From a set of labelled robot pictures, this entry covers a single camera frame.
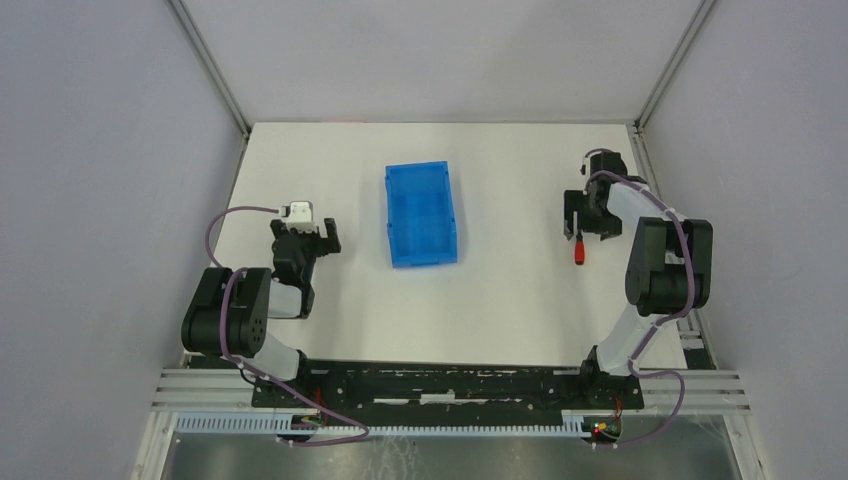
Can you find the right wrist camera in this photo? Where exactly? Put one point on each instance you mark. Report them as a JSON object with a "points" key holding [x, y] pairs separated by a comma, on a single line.
{"points": [[603, 160]]}

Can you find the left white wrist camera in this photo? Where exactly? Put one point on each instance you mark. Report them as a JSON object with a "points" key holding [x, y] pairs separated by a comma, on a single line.
{"points": [[298, 215]]}

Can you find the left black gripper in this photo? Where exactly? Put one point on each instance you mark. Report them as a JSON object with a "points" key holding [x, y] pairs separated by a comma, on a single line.
{"points": [[304, 240]]}

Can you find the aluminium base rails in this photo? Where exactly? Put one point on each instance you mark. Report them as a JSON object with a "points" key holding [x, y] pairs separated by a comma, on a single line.
{"points": [[203, 390]]}

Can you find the blue plastic bin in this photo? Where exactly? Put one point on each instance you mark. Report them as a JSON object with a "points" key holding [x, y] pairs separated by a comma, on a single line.
{"points": [[421, 222]]}

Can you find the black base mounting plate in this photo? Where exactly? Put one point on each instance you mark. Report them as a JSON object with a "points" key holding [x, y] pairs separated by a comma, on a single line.
{"points": [[391, 394]]}

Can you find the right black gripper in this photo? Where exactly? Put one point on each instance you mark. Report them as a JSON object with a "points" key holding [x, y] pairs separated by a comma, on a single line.
{"points": [[592, 216]]}

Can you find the white slotted cable duct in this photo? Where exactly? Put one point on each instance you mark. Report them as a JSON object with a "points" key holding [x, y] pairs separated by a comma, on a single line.
{"points": [[287, 424]]}

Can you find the left aluminium corner post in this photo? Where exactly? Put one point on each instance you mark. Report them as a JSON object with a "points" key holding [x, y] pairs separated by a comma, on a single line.
{"points": [[209, 65]]}

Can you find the red black screwdriver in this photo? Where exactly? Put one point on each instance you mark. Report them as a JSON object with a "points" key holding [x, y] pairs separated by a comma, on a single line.
{"points": [[579, 249]]}

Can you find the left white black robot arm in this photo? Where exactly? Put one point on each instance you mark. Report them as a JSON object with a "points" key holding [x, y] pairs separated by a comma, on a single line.
{"points": [[303, 301]]}

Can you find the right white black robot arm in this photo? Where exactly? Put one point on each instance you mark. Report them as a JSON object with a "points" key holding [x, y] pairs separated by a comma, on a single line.
{"points": [[668, 273]]}

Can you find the grey aluminium frame rail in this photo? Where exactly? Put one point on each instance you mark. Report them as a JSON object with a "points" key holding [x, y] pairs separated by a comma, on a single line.
{"points": [[679, 53]]}

